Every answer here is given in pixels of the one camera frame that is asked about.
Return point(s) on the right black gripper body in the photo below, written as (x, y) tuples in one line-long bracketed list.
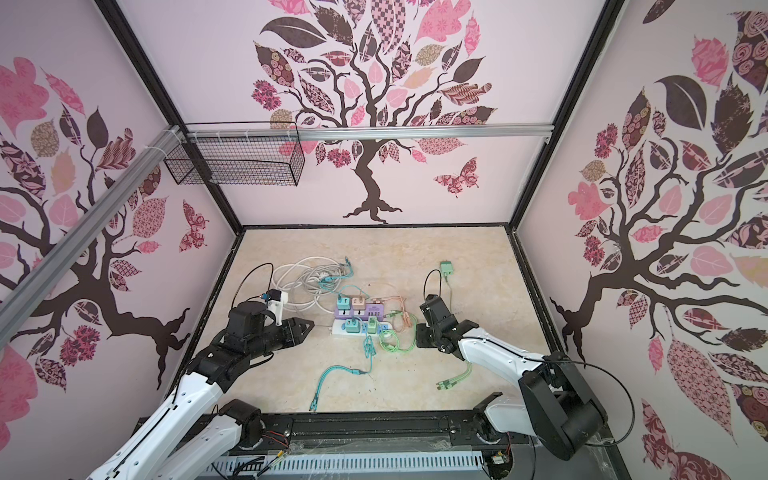
[(426, 336)]

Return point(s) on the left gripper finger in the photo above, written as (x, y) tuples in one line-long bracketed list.
[(298, 336), (298, 323)]

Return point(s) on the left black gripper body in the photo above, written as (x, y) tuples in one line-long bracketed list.
[(284, 336)]

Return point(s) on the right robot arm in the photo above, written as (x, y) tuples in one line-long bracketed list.
[(556, 405)]

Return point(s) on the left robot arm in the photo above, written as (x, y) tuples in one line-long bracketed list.
[(254, 332)]

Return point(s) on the white blue power strip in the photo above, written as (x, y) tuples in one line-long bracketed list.
[(337, 329)]

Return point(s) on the purple power strip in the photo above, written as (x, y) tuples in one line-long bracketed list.
[(376, 310)]

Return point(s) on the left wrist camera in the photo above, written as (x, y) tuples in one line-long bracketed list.
[(275, 301)]

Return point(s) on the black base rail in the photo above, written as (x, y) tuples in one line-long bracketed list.
[(506, 456)]

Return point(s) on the white slotted cable duct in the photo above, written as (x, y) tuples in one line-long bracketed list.
[(322, 466)]

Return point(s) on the black wire basket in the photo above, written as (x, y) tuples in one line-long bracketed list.
[(256, 153)]

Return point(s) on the back aluminium rail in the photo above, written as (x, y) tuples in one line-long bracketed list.
[(372, 132)]

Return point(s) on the aluminium rail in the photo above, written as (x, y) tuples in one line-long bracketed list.
[(19, 305), (372, 132)]

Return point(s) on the left aluminium rail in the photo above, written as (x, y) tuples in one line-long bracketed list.
[(19, 305)]

